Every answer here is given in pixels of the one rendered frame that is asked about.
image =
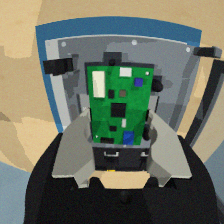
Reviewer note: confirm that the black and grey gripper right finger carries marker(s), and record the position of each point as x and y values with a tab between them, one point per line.
175	164

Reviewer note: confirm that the green circuit board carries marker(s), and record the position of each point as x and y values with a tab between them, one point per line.
119	98

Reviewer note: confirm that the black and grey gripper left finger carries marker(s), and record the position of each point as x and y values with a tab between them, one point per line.
65	165

